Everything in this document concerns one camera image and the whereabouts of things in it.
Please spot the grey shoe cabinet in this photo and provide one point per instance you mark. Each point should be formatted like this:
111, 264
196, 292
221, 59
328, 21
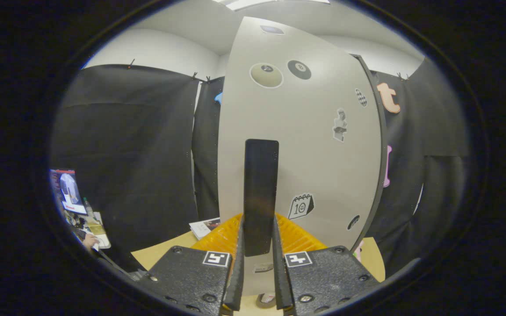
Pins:
384, 153

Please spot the large ceiling light panel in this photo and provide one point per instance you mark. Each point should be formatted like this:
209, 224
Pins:
270, 3

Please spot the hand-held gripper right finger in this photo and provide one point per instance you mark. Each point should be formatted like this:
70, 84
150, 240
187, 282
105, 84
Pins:
279, 281

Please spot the computer monitor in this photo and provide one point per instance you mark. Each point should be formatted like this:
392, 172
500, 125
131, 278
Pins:
69, 191

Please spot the white book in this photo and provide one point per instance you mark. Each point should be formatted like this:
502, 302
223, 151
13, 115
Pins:
204, 227

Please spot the brown fuzzy shoe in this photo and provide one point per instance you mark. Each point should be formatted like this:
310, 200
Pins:
266, 300

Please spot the stack of papers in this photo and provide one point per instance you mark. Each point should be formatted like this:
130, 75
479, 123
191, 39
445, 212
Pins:
99, 230

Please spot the white shoe cabinet door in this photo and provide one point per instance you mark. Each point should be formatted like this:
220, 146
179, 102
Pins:
314, 166

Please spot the small pink object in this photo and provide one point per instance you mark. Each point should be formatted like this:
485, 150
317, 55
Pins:
358, 252

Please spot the black backdrop cloth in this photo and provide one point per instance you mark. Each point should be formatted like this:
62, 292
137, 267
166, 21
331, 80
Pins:
125, 153

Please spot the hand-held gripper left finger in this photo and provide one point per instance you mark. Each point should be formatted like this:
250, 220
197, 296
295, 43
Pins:
239, 281

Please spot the clear plastic bottle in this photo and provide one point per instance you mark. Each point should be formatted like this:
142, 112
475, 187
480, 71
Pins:
88, 208

